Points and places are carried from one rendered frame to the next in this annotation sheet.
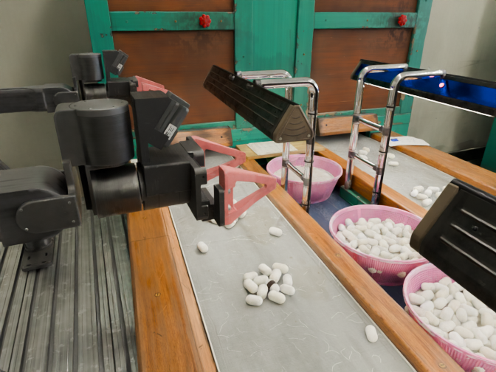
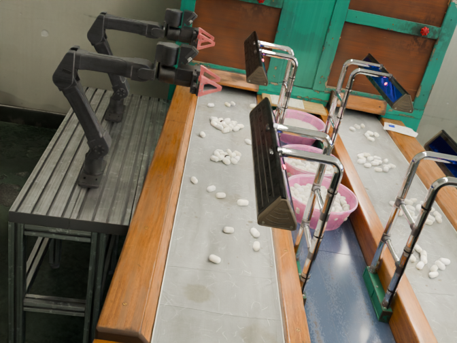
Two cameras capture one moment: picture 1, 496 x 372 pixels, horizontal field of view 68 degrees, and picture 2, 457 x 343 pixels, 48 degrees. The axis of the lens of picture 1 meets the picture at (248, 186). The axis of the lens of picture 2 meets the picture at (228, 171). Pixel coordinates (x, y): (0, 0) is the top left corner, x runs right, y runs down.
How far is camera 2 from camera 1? 130 cm
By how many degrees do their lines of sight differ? 13
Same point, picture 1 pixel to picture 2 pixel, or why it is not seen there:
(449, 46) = not seen: outside the picture
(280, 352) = (213, 175)
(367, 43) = (391, 43)
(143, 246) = (171, 122)
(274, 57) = (309, 35)
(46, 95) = (147, 28)
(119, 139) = (173, 57)
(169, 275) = (179, 137)
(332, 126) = not seen: hidden behind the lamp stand
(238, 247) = (222, 141)
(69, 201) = (152, 71)
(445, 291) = not seen: hidden behind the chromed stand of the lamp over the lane
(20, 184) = (141, 62)
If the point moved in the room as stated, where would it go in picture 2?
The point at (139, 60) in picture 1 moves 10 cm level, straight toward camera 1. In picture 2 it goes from (209, 14) to (207, 18)
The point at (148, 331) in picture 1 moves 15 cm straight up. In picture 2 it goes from (160, 148) to (166, 111)
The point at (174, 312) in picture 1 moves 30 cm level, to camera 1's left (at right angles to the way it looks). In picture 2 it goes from (175, 148) to (105, 124)
